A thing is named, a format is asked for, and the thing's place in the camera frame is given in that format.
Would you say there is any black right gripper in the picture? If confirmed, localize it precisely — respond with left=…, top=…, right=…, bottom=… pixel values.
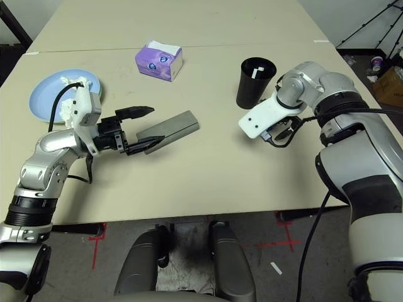
left=267, top=116, right=302, bottom=142

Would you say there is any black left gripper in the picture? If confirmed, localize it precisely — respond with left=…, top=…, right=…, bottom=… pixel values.
left=95, top=106, right=166, bottom=157

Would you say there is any grey glasses case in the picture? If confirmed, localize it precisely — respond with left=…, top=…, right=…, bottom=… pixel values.
left=135, top=109, right=202, bottom=155

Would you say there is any blue plastic plate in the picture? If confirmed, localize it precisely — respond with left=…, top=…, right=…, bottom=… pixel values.
left=29, top=69, right=103, bottom=124

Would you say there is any black plastic cup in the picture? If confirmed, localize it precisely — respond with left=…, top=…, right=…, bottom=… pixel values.
left=236, top=57, right=278, bottom=110

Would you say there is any purple tissue box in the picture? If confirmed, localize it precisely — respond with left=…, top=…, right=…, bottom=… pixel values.
left=135, top=40, right=184, bottom=83

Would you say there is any brown cardboard box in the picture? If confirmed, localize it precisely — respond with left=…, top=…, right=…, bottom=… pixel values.
left=372, top=66, right=403, bottom=108

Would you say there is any grey robot left leg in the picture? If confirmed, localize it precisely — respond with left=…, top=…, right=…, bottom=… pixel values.
left=113, top=228, right=171, bottom=296

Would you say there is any grey robot leg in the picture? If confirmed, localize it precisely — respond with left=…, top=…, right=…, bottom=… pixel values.
left=113, top=228, right=171, bottom=296
left=209, top=221, right=256, bottom=299

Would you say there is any black tripod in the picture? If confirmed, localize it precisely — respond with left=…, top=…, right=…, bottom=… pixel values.
left=335, top=0, right=403, bottom=60

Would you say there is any grey robot right leg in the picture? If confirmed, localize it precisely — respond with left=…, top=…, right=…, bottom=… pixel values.
left=209, top=221, right=256, bottom=299

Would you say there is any black foam floor mat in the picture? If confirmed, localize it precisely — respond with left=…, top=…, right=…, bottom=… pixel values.
left=0, top=43, right=30, bottom=87

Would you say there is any black framed side table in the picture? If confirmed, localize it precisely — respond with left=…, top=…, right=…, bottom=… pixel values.
left=0, top=0, right=34, bottom=47

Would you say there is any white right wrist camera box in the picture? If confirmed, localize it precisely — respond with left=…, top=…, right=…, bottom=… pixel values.
left=238, top=94, right=305, bottom=139

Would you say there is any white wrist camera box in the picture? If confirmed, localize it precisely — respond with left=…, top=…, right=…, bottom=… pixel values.
left=238, top=94, right=305, bottom=139
left=69, top=85, right=103, bottom=157

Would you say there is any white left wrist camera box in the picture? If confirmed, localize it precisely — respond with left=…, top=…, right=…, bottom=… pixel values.
left=69, top=85, right=103, bottom=157

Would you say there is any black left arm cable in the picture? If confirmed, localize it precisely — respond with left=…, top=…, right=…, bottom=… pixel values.
left=47, top=81, right=94, bottom=184

